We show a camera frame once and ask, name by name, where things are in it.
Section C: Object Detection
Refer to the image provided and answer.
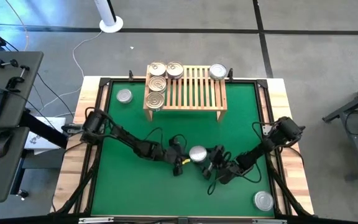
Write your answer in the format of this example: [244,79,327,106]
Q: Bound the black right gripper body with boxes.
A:
[211,144,229,180]

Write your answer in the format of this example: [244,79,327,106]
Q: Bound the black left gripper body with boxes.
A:
[165,136,188,177]

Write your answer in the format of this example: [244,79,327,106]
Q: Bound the green white can silver lid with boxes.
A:
[253,190,275,212]
[209,63,228,81]
[188,145,208,164]
[116,88,134,105]

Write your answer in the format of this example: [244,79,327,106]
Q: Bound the blue red can gold lid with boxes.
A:
[148,76,168,93]
[165,61,185,80]
[145,91,166,112]
[148,61,167,78]

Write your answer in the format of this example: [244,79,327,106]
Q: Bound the wooden slatted shelf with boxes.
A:
[144,64,229,123]

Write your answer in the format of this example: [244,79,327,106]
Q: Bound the green table mat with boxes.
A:
[90,81,275,218]

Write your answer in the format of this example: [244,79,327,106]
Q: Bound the white printed box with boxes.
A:
[23,116,68,156]

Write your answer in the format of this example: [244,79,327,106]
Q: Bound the black desk leg beam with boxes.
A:
[19,110,70,149]

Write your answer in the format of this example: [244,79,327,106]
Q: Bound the white pole base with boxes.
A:
[93,0,124,34]

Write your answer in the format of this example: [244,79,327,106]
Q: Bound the black computer mouse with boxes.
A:
[0,130,14,159]

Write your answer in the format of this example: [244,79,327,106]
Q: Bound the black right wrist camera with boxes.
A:
[219,155,234,174]

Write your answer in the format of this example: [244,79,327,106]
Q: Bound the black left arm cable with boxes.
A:
[85,107,188,153]

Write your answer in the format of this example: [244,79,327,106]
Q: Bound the silver metal bracket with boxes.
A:
[78,217,114,224]
[252,218,287,224]

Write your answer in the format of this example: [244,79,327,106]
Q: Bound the black table frame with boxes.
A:
[85,76,282,218]

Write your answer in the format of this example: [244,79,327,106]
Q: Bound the black desk cable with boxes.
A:
[26,72,76,119]

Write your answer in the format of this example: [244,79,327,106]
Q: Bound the white floor cable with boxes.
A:
[39,29,104,113]

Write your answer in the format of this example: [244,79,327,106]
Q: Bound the cream floor cable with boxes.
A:
[4,0,30,51]

